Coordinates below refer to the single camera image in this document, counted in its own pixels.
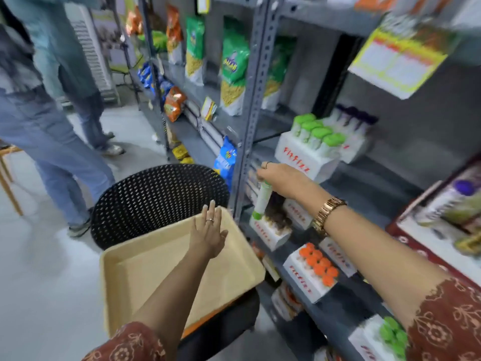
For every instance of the person's right hand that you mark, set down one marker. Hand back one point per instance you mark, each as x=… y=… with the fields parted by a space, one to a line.
x=289 y=182

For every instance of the person's left hand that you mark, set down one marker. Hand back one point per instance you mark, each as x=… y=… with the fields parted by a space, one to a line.
x=206 y=238

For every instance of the slim green cap bottle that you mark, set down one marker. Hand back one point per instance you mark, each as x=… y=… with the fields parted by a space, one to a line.
x=262 y=201

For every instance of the cluster of green cap bottles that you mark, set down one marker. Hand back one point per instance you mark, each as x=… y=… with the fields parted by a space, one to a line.
x=319 y=133
x=392 y=334

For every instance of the beige tray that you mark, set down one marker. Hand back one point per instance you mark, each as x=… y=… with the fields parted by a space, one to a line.
x=131 y=274

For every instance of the grey metal shelving rack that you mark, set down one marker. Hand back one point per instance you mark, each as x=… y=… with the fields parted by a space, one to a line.
x=375 y=176

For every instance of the cluster of purple cap bottles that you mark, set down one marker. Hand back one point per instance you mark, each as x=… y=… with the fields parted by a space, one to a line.
x=357 y=118

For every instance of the red fitfizz display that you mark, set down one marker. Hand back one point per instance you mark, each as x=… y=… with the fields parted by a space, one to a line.
x=432 y=236

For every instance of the slim purple cap bottle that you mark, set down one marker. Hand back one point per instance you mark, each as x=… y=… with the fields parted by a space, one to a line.
x=443 y=201

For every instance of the slim brown cap bottle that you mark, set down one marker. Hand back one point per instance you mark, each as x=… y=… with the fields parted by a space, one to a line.
x=469 y=242

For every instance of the person's right forearm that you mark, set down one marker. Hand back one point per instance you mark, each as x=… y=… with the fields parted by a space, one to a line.
x=383 y=259

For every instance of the person's left forearm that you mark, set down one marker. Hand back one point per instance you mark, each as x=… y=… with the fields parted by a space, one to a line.
x=173 y=297

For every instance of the stack of white flat boxes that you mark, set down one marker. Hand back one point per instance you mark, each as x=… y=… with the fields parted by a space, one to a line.
x=204 y=133

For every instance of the stack of white cartons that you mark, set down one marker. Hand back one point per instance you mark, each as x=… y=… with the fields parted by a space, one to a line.
x=248 y=184

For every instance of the gold wristwatch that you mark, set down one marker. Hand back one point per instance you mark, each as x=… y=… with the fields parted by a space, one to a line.
x=327 y=214

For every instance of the blue snack pack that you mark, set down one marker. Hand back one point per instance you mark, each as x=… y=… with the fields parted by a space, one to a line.
x=225 y=159

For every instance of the black perforated chair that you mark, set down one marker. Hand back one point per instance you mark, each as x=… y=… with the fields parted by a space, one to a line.
x=150 y=199

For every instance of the yellow packet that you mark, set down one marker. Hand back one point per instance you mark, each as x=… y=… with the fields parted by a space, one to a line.
x=180 y=151
x=186 y=160

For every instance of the grey metal snack rack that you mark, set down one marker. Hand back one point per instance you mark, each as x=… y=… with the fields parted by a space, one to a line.
x=189 y=142

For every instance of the jar with orange label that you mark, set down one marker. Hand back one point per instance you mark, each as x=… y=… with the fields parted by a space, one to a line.
x=285 y=302

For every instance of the small colourful carton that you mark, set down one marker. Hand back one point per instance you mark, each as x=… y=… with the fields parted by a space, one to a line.
x=208 y=109

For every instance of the green yellow snack bag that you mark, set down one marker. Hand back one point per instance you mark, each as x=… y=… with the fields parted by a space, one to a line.
x=278 y=67
x=195 y=45
x=233 y=63

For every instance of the yellow green price sign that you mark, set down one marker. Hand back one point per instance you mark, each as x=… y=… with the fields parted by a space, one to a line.
x=402 y=63

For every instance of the blue snack bags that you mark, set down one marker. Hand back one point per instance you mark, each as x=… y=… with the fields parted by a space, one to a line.
x=144 y=77

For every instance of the orange yellow snack bag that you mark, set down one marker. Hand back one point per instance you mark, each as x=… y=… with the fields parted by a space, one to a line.
x=174 y=30

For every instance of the red patterned top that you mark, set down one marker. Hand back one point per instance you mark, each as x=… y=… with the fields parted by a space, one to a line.
x=443 y=327

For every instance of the wooden stool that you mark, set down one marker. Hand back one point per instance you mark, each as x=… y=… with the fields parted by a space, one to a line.
x=10 y=149

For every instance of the white louvered cooler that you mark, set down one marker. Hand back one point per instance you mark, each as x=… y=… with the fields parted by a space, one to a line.
x=90 y=52

